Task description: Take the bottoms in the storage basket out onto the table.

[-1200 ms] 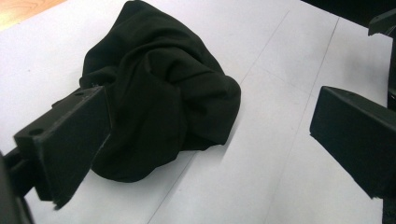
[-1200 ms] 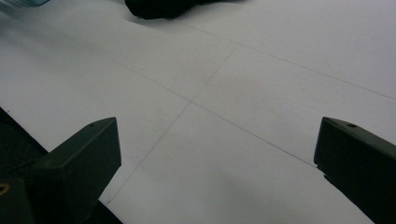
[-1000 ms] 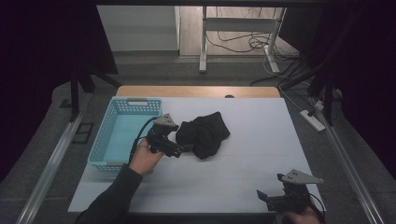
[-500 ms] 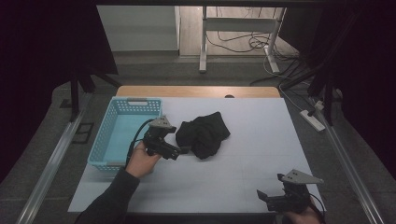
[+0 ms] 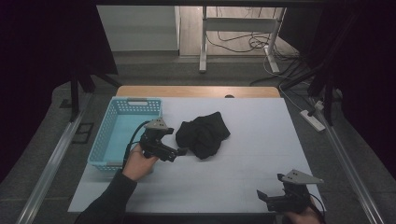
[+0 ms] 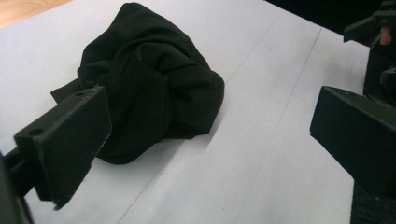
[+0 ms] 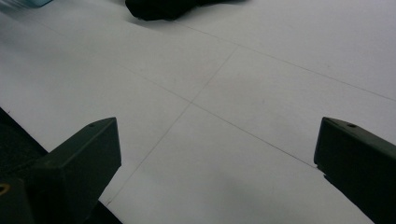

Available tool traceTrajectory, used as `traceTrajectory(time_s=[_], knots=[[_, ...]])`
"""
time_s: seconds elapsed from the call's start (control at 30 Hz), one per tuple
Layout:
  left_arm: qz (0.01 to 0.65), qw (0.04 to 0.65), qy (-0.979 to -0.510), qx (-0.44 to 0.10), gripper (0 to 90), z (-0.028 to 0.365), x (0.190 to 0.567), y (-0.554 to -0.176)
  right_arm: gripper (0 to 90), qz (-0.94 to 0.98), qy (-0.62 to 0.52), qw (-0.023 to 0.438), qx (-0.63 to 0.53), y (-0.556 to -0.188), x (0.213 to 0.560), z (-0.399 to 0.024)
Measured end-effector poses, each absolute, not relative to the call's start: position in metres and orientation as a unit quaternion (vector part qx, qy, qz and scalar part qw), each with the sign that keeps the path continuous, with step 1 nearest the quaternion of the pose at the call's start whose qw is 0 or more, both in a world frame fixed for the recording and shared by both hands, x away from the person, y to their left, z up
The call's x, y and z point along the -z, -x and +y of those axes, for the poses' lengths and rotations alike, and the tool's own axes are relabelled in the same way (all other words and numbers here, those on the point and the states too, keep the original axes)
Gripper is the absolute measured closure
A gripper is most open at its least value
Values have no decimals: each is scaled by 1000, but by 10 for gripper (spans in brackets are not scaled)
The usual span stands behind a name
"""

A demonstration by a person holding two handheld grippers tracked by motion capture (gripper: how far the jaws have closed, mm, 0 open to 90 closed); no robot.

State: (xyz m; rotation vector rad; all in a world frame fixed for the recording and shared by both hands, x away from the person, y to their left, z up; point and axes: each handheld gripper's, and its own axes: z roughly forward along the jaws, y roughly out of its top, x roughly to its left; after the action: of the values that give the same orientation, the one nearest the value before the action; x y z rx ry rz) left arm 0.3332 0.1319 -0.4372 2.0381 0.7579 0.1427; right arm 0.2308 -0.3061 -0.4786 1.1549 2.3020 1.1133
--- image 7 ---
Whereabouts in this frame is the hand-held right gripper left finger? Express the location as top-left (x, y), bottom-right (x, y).
top-left (29, 117), bottom-right (122, 224)

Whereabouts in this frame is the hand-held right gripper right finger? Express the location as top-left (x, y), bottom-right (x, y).
top-left (313, 116), bottom-right (396, 224)

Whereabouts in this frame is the black cloth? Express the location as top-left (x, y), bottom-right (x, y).
top-left (124, 0), bottom-right (248, 22)

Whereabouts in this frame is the blue plastic basket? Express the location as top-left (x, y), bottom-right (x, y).
top-left (0, 0), bottom-right (53, 9)

